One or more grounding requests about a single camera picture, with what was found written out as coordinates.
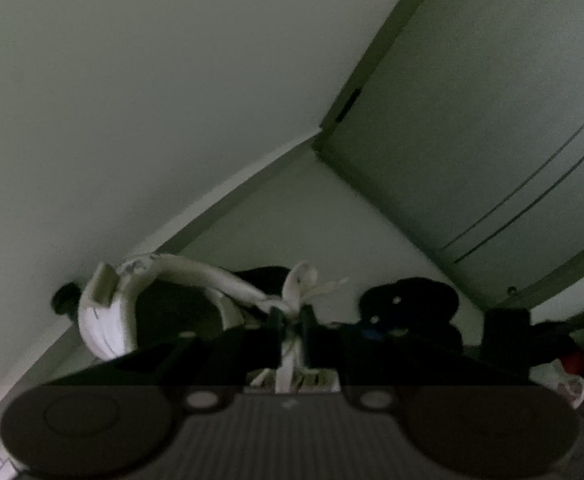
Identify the white and red object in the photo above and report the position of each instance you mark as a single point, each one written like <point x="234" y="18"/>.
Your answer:
<point x="567" y="390"/>

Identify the white door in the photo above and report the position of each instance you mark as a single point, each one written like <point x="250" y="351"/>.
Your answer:
<point x="472" y="110"/>

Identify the black metal door stopper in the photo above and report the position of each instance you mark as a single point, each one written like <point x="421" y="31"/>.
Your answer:
<point x="66" y="300"/>

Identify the dark door hinge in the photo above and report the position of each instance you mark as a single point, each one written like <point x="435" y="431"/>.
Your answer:
<point x="348" y="105"/>

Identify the white camouflage print sneaker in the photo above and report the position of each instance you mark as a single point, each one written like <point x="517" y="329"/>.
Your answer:
<point x="107" y="325"/>

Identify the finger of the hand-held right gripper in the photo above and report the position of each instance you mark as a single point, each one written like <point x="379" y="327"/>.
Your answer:
<point x="372" y="333"/>

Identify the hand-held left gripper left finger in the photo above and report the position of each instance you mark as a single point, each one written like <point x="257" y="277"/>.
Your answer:
<point x="272" y="340"/>

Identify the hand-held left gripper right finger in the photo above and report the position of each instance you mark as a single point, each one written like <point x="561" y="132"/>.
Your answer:
<point x="309" y="340"/>

